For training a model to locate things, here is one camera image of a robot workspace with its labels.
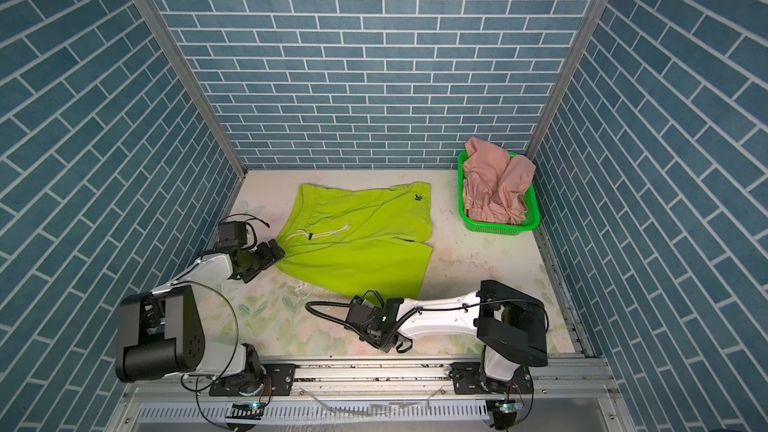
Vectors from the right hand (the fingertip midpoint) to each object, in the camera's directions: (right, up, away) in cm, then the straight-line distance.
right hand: (382, 324), depth 82 cm
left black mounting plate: (-27, -10, -9) cm, 30 cm away
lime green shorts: (-4, +21, +14) cm, 26 cm away
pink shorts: (+42, +41, +31) cm, 66 cm away
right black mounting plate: (+22, -10, -9) cm, 26 cm away
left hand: (-34, +17, +10) cm, 40 cm away
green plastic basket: (+49, +27, +16) cm, 58 cm away
